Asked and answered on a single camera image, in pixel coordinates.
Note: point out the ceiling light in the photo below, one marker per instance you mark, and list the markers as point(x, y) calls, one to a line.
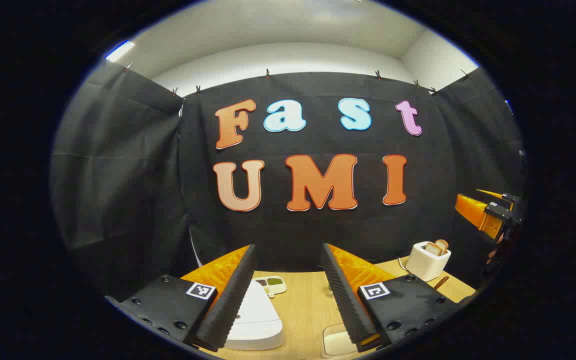
point(119, 51)

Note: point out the black backdrop cloth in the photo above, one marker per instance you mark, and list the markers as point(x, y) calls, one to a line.
point(318, 140)

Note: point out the white rice cooker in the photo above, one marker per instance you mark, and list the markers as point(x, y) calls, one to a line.
point(258, 320)

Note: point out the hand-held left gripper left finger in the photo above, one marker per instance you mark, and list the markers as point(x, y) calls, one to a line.
point(233, 305)

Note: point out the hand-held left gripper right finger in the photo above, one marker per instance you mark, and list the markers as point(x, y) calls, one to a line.
point(348, 310)

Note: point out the white toaster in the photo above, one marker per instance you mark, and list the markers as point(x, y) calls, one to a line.
point(428, 265)

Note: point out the white divided seasoning dish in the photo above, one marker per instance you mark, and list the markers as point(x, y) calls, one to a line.
point(273, 284)

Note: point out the toast bread slice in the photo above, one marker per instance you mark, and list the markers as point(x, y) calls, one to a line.
point(433, 248)
point(443, 245)

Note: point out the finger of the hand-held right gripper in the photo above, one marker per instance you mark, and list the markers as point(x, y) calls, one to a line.
point(478, 212)
point(498, 194)

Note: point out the brown wooden spoon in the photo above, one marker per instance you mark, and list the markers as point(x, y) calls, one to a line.
point(441, 282)

